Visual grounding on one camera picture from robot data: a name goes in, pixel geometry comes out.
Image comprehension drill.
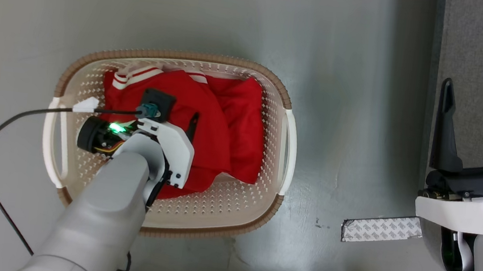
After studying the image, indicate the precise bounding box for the cream perforated plastic laundry basket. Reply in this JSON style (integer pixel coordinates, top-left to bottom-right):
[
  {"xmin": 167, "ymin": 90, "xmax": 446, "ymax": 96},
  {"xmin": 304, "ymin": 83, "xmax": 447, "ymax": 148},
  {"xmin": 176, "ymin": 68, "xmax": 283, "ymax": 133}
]
[{"xmin": 33, "ymin": 36, "xmax": 307, "ymax": 253}]

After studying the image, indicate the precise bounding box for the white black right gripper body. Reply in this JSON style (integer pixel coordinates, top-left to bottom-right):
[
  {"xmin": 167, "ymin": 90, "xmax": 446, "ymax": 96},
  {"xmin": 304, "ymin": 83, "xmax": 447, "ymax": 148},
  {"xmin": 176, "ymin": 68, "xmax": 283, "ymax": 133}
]
[{"xmin": 413, "ymin": 151, "xmax": 483, "ymax": 235}]

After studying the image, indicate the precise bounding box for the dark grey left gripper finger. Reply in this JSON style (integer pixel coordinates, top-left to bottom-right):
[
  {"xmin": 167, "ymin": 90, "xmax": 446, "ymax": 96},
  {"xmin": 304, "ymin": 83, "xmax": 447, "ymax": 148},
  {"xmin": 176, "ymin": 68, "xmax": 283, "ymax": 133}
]
[{"xmin": 183, "ymin": 111, "xmax": 201, "ymax": 144}]

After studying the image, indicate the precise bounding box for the grey printed tape strip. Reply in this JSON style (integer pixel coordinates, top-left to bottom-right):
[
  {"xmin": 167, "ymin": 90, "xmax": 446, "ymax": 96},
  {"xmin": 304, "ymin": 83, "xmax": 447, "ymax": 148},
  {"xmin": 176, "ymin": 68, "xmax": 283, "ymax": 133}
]
[{"xmin": 341, "ymin": 209, "xmax": 425, "ymax": 251}]

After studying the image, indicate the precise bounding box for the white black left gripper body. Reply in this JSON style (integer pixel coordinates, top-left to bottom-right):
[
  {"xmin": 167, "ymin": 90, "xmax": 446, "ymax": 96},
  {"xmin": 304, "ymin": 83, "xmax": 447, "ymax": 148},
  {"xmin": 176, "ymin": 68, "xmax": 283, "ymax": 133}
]
[{"xmin": 73, "ymin": 111, "xmax": 198, "ymax": 190}]

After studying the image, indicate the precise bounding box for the white cable tag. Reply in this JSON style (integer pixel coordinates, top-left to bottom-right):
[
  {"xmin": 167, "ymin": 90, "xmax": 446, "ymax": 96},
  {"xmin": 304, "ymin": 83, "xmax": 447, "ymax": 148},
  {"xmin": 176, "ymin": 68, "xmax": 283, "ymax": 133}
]
[{"xmin": 72, "ymin": 95, "xmax": 100, "ymax": 115}]

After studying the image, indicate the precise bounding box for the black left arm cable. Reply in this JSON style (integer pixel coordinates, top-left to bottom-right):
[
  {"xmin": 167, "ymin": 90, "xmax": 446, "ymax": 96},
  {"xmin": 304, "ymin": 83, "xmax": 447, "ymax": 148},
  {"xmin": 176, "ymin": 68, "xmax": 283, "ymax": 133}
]
[{"xmin": 144, "ymin": 155, "xmax": 173, "ymax": 214}]

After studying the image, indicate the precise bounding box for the thin black camera cable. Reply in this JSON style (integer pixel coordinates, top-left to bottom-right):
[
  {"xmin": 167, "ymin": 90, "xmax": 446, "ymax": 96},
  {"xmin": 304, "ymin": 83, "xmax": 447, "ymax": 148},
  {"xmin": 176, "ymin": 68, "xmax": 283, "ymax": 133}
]
[{"xmin": 0, "ymin": 86, "xmax": 162, "ymax": 268}]

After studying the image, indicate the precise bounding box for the red garment with white stripes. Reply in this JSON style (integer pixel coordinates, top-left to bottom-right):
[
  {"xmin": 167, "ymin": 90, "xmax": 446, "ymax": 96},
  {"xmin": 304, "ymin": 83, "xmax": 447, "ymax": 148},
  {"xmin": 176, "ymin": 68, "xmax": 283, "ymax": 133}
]
[{"xmin": 90, "ymin": 61, "xmax": 273, "ymax": 211}]

